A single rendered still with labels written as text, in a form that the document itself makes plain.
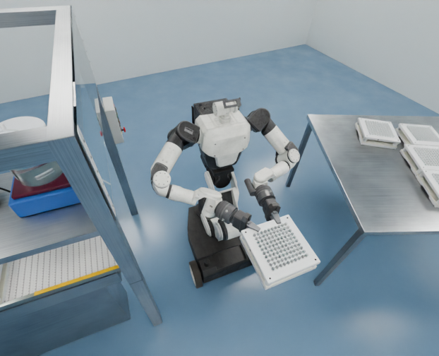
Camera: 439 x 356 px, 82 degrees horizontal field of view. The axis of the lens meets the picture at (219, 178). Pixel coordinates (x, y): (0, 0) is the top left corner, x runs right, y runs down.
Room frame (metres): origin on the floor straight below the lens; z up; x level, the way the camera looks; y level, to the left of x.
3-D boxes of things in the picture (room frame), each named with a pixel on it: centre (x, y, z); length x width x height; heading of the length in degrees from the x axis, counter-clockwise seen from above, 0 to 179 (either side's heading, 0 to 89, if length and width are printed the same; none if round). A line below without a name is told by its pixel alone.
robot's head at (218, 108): (1.09, 0.00, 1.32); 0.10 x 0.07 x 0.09; 115
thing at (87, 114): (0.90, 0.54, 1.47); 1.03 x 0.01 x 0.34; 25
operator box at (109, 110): (1.40, 0.74, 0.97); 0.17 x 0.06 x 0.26; 25
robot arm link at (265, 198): (0.75, -0.25, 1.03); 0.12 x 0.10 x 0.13; 17
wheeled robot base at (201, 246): (1.08, -0.01, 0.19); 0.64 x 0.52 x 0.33; 25
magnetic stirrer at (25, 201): (0.57, 0.60, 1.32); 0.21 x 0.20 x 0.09; 25
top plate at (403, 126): (1.56, -1.46, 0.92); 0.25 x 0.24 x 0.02; 0
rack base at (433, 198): (1.06, -1.39, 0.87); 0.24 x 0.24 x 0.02; 0
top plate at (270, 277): (0.52, -0.27, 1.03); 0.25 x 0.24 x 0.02; 115
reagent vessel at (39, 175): (0.56, 0.60, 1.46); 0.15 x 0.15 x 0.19
